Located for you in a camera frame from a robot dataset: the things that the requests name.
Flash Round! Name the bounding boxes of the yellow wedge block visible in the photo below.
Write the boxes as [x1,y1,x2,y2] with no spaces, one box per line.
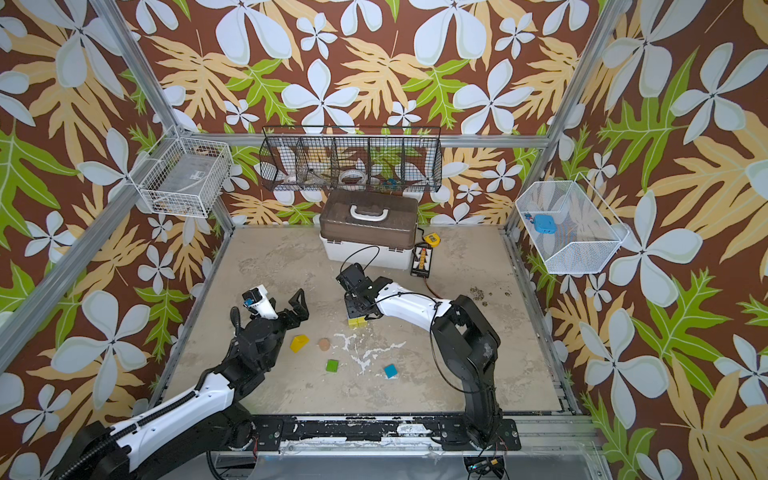
[289,334,310,353]

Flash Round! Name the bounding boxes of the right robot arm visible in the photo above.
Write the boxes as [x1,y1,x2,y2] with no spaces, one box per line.
[336,263,502,447]

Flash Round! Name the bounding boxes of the white wire basket left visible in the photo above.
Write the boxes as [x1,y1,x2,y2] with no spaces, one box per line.
[135,137,233,218]

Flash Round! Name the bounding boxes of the brown lid storage box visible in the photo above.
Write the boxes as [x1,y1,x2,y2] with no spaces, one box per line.
[320,190,418,270]

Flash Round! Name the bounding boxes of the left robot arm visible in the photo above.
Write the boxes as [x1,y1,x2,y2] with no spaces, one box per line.
[52,286,309,479]

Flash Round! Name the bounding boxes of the black wire basket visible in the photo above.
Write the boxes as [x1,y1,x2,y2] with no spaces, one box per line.
[256,126,444,193]

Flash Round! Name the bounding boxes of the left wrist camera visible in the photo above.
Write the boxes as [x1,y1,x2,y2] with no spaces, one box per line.
[242,285,278,320]

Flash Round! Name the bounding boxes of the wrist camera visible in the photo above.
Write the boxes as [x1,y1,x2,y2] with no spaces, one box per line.
[242,285,278,320]
[336,263,369,292]

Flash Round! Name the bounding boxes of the teal cube block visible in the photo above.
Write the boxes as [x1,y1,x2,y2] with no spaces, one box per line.
[384,364,398,378]

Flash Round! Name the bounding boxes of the white mesh basket right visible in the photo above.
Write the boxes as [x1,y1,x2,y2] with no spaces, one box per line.
[515,176,630,276]

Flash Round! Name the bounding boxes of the blue object in basket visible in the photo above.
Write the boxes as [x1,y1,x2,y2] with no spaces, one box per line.
[533,214,557,235]

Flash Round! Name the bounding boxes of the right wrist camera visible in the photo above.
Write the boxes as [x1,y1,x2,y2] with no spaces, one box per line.
[336,263,369,292]

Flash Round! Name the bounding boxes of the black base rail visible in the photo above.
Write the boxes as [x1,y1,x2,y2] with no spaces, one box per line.
[218,413,522,453]

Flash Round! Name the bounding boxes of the black battery holder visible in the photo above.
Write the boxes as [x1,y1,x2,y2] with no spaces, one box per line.
[410,243,433,279]

